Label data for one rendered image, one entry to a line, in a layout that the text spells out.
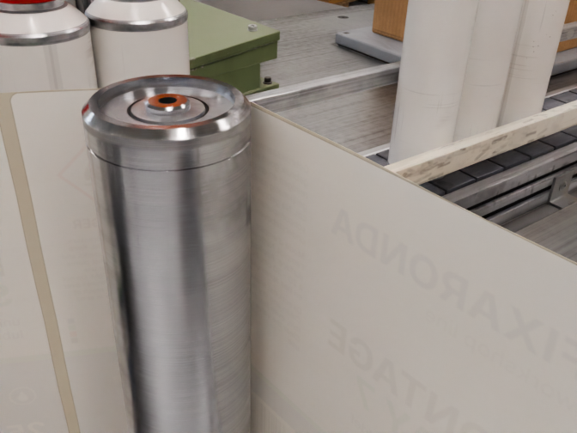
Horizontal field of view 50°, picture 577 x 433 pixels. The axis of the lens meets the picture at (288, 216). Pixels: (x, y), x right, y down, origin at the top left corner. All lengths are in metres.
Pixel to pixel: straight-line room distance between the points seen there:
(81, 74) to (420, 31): 0.26
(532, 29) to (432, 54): 0.13
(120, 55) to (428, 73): 0.25
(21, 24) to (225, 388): 0.20
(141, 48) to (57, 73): 0.04
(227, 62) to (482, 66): 0.34
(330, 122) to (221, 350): 0.61
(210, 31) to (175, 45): 0.49
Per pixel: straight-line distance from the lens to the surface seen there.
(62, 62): 0.31
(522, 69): 0.60
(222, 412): 0.18
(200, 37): 0.80
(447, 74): 0.49
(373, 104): 0.82
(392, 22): 1.04
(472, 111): 0.55
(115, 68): 0.33
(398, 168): 0.46
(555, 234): 0.49
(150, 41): 0.33
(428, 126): 0.51
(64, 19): 0.32
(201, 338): 0.16
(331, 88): 0.49
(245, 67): 0.80
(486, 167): 0.57
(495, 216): 0.57
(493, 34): 0.53
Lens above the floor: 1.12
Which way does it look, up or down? 31 degrees down
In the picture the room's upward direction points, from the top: 2 degrees clockwise
